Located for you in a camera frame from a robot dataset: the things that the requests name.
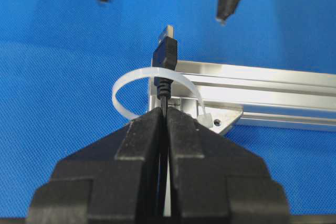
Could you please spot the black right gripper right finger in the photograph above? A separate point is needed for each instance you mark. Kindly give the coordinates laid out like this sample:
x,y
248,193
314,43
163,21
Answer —
x,y
214,180

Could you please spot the aluminium extrusion frame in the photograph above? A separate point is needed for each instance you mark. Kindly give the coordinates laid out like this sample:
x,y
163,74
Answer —
x,y
240,95

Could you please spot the white zip tie loop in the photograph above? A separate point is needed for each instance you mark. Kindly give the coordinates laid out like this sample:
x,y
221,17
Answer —
x,y
162,80

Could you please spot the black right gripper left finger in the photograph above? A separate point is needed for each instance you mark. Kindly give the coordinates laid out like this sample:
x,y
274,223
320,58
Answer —
x,y
113,180

